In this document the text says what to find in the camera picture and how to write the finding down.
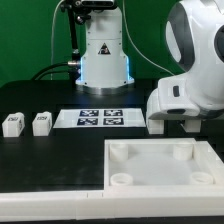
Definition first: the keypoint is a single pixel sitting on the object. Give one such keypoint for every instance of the black camera stand pole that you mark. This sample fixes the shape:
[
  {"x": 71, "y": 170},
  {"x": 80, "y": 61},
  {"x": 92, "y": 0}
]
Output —
[{"x": 78, "y": 13}]

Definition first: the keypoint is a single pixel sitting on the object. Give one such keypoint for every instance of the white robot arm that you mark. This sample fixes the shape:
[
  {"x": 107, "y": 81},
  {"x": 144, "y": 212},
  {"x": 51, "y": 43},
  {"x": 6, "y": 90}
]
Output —
[{"x": 195, "y": 38}]

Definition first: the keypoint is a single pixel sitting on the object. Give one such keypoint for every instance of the white marker sheet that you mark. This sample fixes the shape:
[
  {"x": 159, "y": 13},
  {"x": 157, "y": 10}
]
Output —
[{"x": 87, "y": 118}]

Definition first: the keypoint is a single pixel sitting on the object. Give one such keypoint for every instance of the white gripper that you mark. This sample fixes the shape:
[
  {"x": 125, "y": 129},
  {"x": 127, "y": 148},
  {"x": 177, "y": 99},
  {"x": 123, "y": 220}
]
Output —
[{"x": 169, "y": 101}]

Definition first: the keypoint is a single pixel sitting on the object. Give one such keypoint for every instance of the white square tabletop part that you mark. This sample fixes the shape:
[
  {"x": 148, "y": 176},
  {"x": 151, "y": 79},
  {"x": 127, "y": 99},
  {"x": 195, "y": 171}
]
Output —
[{"x": 161, "y": 162}]

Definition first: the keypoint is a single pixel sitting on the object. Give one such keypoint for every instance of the white L-shaped fence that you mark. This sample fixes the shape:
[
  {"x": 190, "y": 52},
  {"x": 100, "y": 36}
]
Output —
[{"x": 119, "y": 202}]

